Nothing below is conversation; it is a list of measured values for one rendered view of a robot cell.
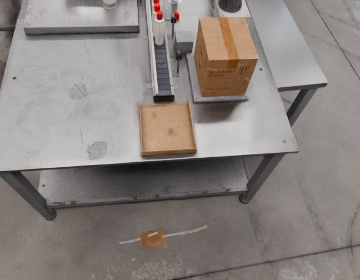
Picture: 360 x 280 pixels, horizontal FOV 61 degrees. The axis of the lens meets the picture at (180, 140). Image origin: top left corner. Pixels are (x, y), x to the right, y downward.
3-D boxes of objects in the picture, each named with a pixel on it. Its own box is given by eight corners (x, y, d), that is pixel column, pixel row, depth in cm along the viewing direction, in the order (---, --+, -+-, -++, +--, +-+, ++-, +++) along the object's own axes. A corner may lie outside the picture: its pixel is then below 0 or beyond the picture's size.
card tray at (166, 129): (139, 105, 160) (139, 100, 157) (188, 103, 163) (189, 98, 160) (141, 155, 145) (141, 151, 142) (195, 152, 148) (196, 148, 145)
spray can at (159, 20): (154, 40, 179) (154, 9, 162) (163, 39, 180) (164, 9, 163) (155, 46, 177) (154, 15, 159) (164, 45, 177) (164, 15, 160)
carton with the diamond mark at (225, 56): (193, 56, 179) (199, 17, 155) (233, 55, 181) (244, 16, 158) (201, 97, 163) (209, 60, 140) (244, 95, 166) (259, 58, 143)
